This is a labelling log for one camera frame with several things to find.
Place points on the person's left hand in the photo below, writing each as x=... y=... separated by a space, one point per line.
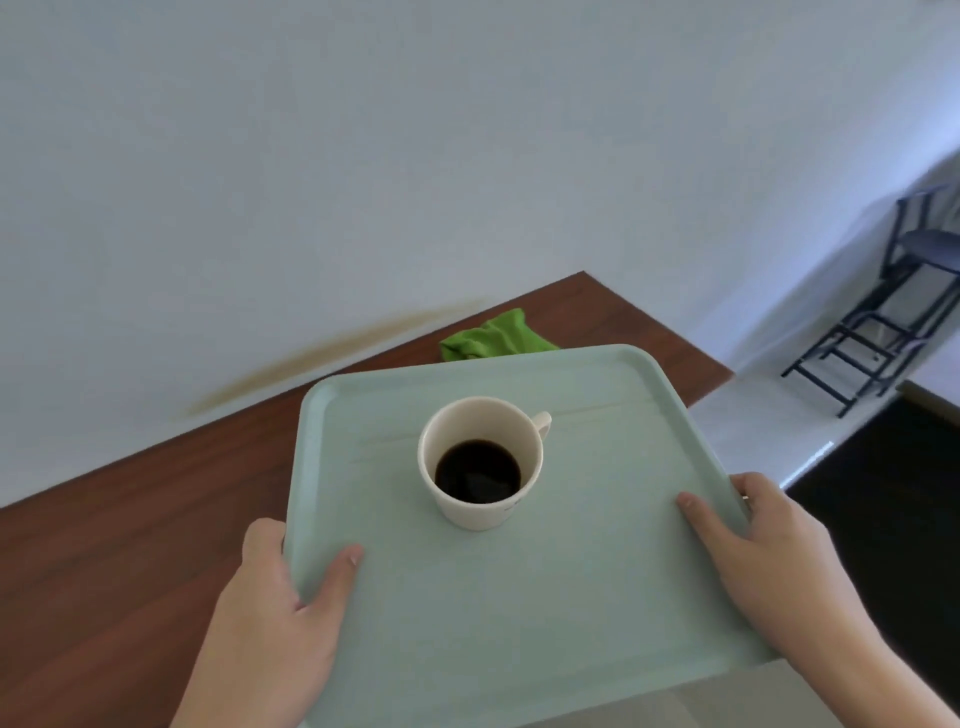
x=259 y=637

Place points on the person's right hand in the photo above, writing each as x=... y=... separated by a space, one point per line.
x=787 y=577

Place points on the person's right thumb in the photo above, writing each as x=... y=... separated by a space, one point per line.
x=709 y=529

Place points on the person's left thumb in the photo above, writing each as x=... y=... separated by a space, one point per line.
x=336 y=581

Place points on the pale green plastic tray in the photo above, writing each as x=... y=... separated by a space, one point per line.
x=540 y=570

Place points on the person's right forearm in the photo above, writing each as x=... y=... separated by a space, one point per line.
x=877 y=675

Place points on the white coffee cup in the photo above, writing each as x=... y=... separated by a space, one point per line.
x=465 y=510

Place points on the black coffee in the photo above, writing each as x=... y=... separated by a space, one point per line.
x=478 y=472

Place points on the green cloth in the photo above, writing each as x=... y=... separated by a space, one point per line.
x=495 y=339

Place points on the black folding chair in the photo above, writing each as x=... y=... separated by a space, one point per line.
x=892 y=300

